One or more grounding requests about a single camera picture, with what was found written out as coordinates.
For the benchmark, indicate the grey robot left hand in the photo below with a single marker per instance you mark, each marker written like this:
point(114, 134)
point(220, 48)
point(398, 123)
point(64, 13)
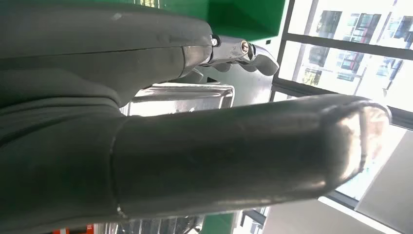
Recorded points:
point(161, 155)

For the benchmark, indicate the green plastic crate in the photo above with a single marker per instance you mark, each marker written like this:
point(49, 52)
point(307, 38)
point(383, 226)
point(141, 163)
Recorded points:
point(245, 16)

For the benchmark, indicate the dark framed window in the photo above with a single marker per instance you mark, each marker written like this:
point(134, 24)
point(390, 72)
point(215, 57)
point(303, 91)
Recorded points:
point(348, 45)

